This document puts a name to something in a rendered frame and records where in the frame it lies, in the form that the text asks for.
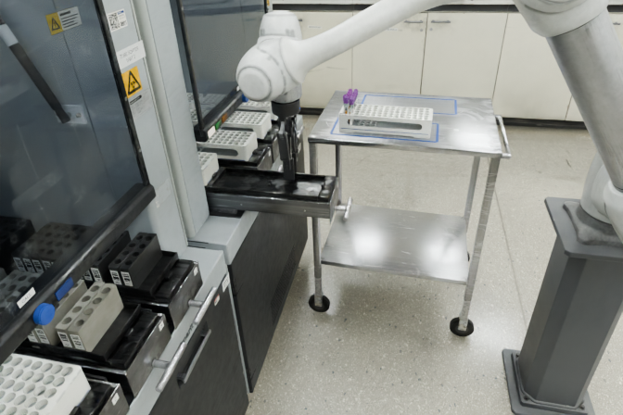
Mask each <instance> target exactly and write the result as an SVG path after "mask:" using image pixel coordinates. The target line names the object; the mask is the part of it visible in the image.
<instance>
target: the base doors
mask: <svg viewBox="0 0 623 415"><path fill-rule="evenodd" d="M291 13H293V14H295V15H296V16H297V18H298V19H302V21H299V26H300V28H301V32H302V40H306V39H309V38H312V37H313V36H316V35H318V34H321V33H323V32H325V31H328V30H330V29H332V28H334V27H336V26H337V25H338V24H340V23H342V22H344V21H345V20H347V19H350V18H351V17H352V12H291ZM609 16H610V19H611V20H612V23H615V22H617V23H621V24H620V25H614V28H615V30H616V33H617V37H618V39H619V41H620V43H621V46H622V48H623V14H609ZM407 20H408V21H420V20H422V21H423V23H404V21H405V20H404V21H402V22H400V23H398V24H396V25H395V26H393V27H391V28H398V30H397V31H382V32H380V33H379V34H378V35H376V36H374V37H372V38H370V39H368V40H366V41H364V42H363V43H361V44H358V45H356V46H354V47H352V48H351V49H349V50H348V51H346V52H344V53H342V54H340V55H338V56H336V57H333V58H331V59H329V60H327V61H325V62H324V63H322V64H320V65H319V66H317V67H315V68H313V69H311V70H310V71H309V72H308V73H307V75H306V77H305V81H304V82H303V83H302V96H301V98H300V99H299V100H300V107H318V108H325V107H326V105H327V104H328V102H329V100H330V98H331V97H332V95H333V93H334V92H335V90H341V91H348V90H349V89H352V91H353V90H354V89H358V92H376V93H393V94H420V88H421V94H426V95H443V96H461V97H477V98H491V101H492V106H493V111H494V114H495V115H502V117H506V118H523V119H558V120H573V121H583V119H582V117H581V115H580V113H579V110H578V107H577V105H576V103H575V101H574V99H573V97H572V94H571V93H570V91H569V89H568V87H567V84H566V81H565V79H564V77H563V75H562V72H561V70H560V69H559V67H558V65H557V62H556V60H555V58H554V56H553V53H552V50H551V48H550V46H549V45H548V43H547V40H546V38H545V37H541V36H539V35H538V34H537V33H535V32H533V31H532V30H531V29H530V28H529V26H528V24H527V23H526V21H525V20H524V18H523V16H522V15H521V13H508V16H507V13H432V12H428V16H427V13H418V14H416V15H414V16H412V17H410V18H408V19H407ZM426 20H427V26H426ZM432 20H434V21H447V20H449V21H450V22H451V23H431V21H432ZM506 20H507V21H506ZM505 24H506V26H505ZM308 25H311V26H322V29H314V28H308ZM430 28H432V29H433V30H432V31H430V30H429V29H430ZM420 29H423V31H420ZM504 30H505V31H504ZM503 35H504V36H503ZM425 39H426V46H425ZM502 40H503V41H502ZM424 49H425V56H424ZM501 50H502V51H501ZM500 55H501V56H500ZM423 59H424V66H423ZM499 60H500V62H499ZM498 65H499V67H498ZM422 69H423V76H422ZM497 70H498V72H497ZM496 76H497V77H496ZM421 79H422V86H421ZM495 81H496V82H495ZM494 86H495V87H494ZM493 91H494V92H493ZM569 101H570V102H569Z"/></svg>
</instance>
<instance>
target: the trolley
mask: <svg viewBox="0 0 623 415"><path fill-rule="evenodd" d="M347 92H348V91H341V90H335V92H334V93H333V95H332V97H331V98H330V100H329V102H328V104H327V105H326V107H325V109H324V111H323V113H322V114H321V116H320V118H319V119H318V120H317V122H316V124H315V125H314V127H313V129H312V130H311V133H310V134H309V136H308V143H309V157H310V174H318V148H317V144H325V145H336V178H338V201H337V206H343V207H345V206H346V205H347V204H344V203H342V145H346V146H358V147H370V148H381V149H392V150H403V151H414V152H426V153H437V154H448V155H459V156H470V157H474V159H473V164H472V169H471V175H470V181H469V186H468V192H467V197H466V202H465V208H464V216H463V217H460V216H452V215H443V214H435V213H426V212H418V211H410V210H402V209H394V208H385V207H369V206H361V205H351V209H350V215H349V219H348V221H344V220H343V216H344V213H345V211H338V210H336V216H335V218H334V221H333V224H332V226H331V229H330V232H329V234H328V237H327V239H326V242H325V245H324V250H323V252H322V255H321V233H320V218H311V220H312V240H313V262H314V283H315V294H314V295H312V296H311V297H310V299H309V306H310V307H311V308H312V309H313V310H314V311H317V312H326V311H327V310H329V307H330V300H329V299H328V298H327V297H326V296H324V290H323V289H322V264H324V265H330V266H337V267H343V268H349V269H355V270H368V271H374V272H381V273H387V274H393V275H400V276H406V277H413V278H419V279H426V280H431V281H438V282H445V283H457V284H463V285H466V287H465V291H464V301H463V305H462V310H461V312H460V314H459V317H456V318H453V319H452V320H451V322H450V330H451V332H452V333H454V334H456V335H458V336H468V335H470V334H472V333H473V332H474V323H473V322H472V321H471V320H469V319H468V313H469V309H470V305H471V300H472V295H473V291H474V286H475V281H476V277H477V269H478V264H479V260H480V255H481V251H482V246H483V242H484V237H485V232H486V228H487V224H488V219H489V214H490V206H491V201H492V198H493V193H494V188H495V183H496V179H497V174H498V170H499V166H500V161H501V158H504V159H511V158H512V156H511V152H510V148H509V145H508V141H507V136H506V132H505V129H504V125H503V121H502V115H495V114H494V111H493V106H492V102H491V98H477V97H461V96H443V95H426V94H393V93H376V92H358V97H357V104H363V105H378V106H393V107H421V108H432V109H433V119H432V127H431V135H430V138H429V139H426V138H414V137H410V136H398V135H386V134H374V133H362V132H340V131H339V121H338V114H339V112H340V110H341V108H342V107H343V94H346V93H347ZM496 119H498V120H499V123H500V128H501V132H502V139H503V143H504V148H505V152H506V154H504V153H503V152H502V146H501V142H500V137H499V133H498V129H497V124H496ZM481 157H490V163H489V171H488V176H487V180H486V186H485V191H484V195H483V200H482V205H481V210H480V215H479V220H478V225H477V233H476V238H475V243H474V248H473V253H472V257H471V262H470V267H469V272H468V261H469V259H470V255H469V253H468V251H467V241H466V235H467V230H468V224H469V220H470V214H471V209H472V204H473V199H474V193H475V189H476V183H477V174H478V168H479V163H480V158H481Z"/></svg>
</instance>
